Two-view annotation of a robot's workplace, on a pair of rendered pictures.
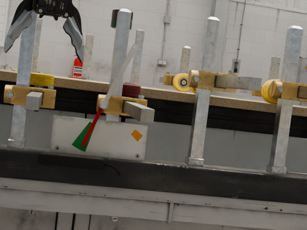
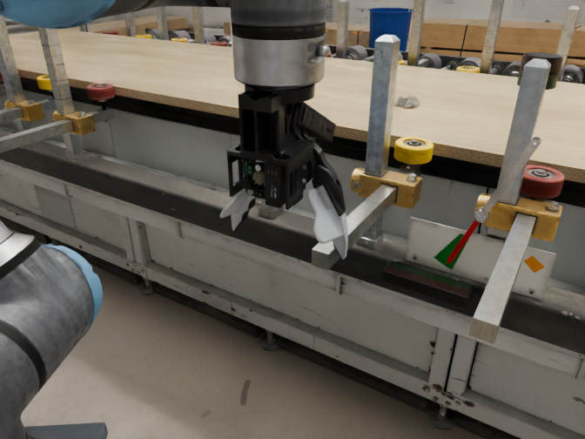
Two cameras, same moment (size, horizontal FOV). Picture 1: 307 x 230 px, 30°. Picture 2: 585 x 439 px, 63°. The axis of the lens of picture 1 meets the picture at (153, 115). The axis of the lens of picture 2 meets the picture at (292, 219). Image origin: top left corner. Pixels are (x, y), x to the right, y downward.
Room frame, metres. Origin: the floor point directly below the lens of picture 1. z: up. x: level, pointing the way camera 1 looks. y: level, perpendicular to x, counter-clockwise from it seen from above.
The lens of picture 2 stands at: (0.76, -0.11, 1.25)
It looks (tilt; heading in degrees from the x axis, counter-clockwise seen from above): 28 degrees down; 42
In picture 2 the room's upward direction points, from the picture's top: straight up
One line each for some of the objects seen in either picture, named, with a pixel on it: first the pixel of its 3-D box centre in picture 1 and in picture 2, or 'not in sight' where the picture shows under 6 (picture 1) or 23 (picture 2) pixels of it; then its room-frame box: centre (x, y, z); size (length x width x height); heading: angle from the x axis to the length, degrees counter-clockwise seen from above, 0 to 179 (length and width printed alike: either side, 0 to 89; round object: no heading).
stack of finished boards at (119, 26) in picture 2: not in sight; (127, 28); (5.43, 7.81, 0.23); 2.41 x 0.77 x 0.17; 17
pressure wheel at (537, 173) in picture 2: (125, 102); (533, 199); (1.66, 0.09, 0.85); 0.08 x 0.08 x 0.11
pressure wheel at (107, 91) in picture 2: not in sight; (103, 103); (1.48, 1.32, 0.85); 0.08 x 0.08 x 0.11
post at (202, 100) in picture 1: (202, 101); not in sight; (1.63, -0.13, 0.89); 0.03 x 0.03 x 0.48; 10
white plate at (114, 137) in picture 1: (99, 138); (474, 257); (1.56, 0.14, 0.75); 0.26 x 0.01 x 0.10; 100
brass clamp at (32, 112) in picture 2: not in sight; (23, 109); (1.33, 1.57, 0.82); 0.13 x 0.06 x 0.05; 100
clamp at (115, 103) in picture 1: (121, 105); (516, 213); (1.60, 0.09, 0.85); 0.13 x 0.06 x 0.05; 100
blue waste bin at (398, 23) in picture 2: not in sight; (389, 37); (6.51, 3.32, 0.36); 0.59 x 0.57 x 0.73; 15
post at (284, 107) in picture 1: (284, 107); not in sight; (1.68, -0.38, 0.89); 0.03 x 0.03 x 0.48; 10
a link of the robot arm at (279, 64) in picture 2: not in sight; (281, 60); (1.12, 0.22, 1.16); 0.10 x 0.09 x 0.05; 105
